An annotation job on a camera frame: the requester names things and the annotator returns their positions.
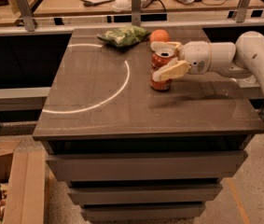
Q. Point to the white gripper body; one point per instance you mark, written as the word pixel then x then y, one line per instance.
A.
pixel 197 57

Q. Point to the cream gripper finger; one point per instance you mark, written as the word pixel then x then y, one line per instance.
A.
pixel 166 48
pixel 171 71

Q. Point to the red coke can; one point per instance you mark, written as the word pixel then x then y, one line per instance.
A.
pixel 159 63

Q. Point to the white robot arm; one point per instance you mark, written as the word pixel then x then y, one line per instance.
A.
pixel 241 59

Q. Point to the orange fruit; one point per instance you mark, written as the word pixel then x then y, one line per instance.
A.
pixel 159 35

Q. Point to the green chip bag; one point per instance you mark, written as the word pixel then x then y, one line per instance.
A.
pixel 124 36

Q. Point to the grey drawer cabinet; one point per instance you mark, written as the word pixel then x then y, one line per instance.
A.
pixel 128 152

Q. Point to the cardboard box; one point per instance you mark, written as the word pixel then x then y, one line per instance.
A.
pixel 24 173

